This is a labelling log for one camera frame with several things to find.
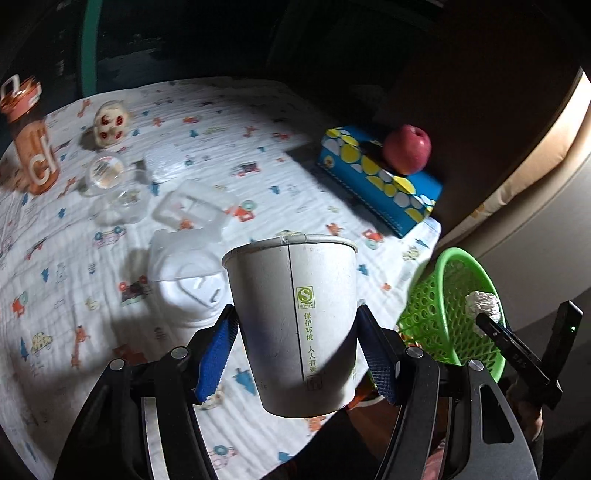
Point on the red apple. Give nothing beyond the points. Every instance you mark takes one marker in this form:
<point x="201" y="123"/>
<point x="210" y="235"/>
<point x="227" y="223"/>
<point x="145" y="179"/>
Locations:
<point x="406" y="150"/>

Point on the clear plastic container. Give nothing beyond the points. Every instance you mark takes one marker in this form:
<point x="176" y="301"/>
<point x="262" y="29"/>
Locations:
<point x="194" y="203"/>

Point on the blue dotted tissue box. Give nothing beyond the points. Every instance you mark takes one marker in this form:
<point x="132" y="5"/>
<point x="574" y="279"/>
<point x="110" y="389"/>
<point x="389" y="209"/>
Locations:
<point x="369" y="180"/>

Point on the white paper ball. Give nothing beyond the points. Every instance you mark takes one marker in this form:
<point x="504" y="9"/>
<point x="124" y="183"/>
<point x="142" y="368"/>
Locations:
<point x="482" y="302"/>

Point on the clear plastic cup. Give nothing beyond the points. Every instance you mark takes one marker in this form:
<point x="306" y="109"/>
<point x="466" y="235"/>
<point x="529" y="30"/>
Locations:
<point x="127" y="198"/>
<point x="102" y="173"/>

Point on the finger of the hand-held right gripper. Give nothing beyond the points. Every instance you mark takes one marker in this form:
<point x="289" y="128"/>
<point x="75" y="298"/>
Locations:
<point x="512" y="346"/>

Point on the beige flower print cushion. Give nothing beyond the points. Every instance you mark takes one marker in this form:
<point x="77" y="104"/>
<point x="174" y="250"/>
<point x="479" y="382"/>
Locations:
<point x="545" y="157"/>

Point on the green plastic mesh basket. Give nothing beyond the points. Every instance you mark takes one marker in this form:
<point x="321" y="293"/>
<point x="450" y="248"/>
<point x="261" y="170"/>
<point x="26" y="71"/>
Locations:
<point x="429" y="295"/>

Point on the white paper cup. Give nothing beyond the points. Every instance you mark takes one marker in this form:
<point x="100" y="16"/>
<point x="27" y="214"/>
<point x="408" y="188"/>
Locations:
<point x="286" y="323"/>

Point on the orange water bottle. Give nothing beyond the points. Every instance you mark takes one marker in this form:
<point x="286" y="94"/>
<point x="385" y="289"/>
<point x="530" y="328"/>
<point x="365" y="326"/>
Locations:
<point x="34" y="147"/>

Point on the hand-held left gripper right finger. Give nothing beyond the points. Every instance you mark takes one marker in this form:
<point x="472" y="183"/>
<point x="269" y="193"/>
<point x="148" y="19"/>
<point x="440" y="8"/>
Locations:
<point x="376" y="355"/>

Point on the green metal frame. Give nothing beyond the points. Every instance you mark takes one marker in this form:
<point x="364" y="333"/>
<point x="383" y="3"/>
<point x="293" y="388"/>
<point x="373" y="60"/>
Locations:
<point x="88" y="46"/>

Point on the dark wooden board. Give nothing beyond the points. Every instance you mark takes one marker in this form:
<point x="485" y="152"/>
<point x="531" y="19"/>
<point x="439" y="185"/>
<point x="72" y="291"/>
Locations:
<point x="485" y="83"/>

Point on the white skull toy red spots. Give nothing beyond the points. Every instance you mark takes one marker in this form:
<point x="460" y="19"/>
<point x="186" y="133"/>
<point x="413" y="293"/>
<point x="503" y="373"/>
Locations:
<point x="111" y="122"/>

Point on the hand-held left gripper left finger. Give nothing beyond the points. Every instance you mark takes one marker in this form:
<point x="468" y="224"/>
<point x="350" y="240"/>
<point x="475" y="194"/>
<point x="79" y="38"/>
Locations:
<point x="214" y="360"/>

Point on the white printed blanket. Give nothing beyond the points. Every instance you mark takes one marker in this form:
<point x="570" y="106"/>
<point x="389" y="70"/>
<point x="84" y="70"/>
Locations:
<point x="92" y="258"/>

